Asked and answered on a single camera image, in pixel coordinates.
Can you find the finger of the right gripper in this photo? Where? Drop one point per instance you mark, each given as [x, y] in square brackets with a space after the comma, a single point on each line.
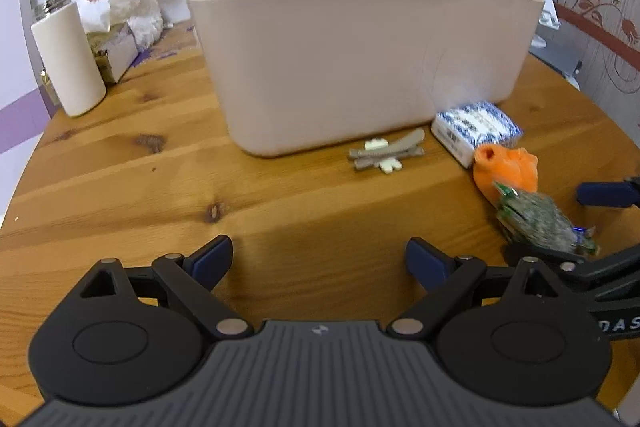
[623, 194]
[617, 270]

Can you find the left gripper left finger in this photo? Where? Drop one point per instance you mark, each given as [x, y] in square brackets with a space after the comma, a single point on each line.
[189, 282]

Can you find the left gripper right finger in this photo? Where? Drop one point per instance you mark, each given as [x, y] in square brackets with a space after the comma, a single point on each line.
[452, 286]

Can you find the taupe hair clips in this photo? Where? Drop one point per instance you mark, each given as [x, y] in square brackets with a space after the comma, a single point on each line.
[386, 156]

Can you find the orange cloth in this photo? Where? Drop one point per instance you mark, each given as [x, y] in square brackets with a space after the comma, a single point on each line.
[513, 167]

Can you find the blue white tissue pack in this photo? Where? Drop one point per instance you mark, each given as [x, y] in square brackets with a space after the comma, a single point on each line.
[462, 129]

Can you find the grey laptop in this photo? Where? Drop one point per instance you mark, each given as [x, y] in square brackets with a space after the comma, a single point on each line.
[561, 59]

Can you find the purple white headboard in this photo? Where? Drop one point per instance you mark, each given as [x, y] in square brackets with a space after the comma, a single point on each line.
[26, 106]

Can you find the tissue box with tissue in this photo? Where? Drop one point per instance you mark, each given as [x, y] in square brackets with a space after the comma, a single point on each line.
[113, 51]

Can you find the beige plastic storage basket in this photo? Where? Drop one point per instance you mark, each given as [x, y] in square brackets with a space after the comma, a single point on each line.
[298, 74]

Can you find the cream thermos bottle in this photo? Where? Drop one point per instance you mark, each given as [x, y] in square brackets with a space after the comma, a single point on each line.
[66, 56]

